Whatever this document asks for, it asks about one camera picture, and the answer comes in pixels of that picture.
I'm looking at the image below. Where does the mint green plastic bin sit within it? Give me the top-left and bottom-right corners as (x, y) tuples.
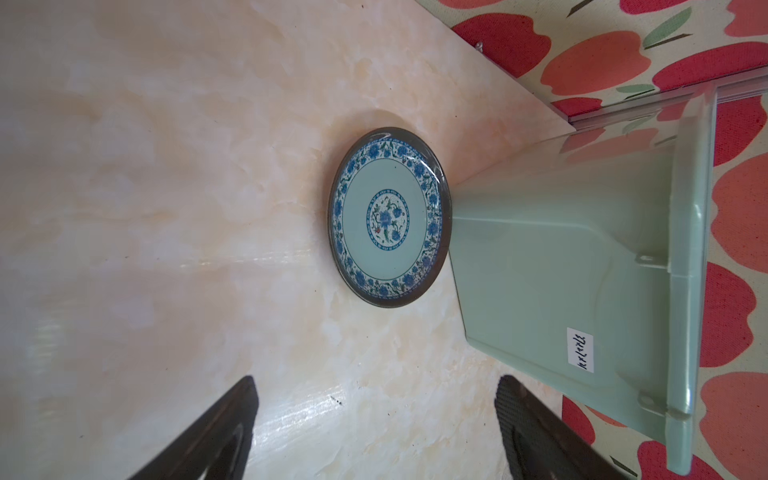
(450, 86), (717, 475)

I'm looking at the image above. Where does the white bin label sticker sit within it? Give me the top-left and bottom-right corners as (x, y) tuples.
(566, 327), (595, 373)

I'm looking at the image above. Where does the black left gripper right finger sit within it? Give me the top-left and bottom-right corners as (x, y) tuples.
(494, 375), (624, 480)

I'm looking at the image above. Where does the small blue patterned plate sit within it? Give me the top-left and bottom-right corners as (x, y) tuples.
(327, 127), (452, 308)

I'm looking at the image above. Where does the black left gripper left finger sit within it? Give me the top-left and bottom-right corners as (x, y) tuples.
(133, 375), (259, 480)

